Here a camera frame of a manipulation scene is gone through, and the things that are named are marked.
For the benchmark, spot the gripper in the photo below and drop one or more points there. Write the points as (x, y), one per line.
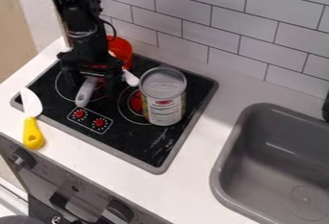
(90, 62)

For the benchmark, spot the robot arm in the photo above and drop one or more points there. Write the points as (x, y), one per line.
(79, 8)

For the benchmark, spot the orange pot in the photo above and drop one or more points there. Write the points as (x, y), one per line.
(121, 50)

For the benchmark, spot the toy stove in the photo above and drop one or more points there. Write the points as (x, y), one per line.
(128, 119)

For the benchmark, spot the toy can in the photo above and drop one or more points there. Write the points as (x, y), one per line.
(163, 96)

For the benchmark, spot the toy sink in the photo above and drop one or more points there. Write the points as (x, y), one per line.
(278, 167)

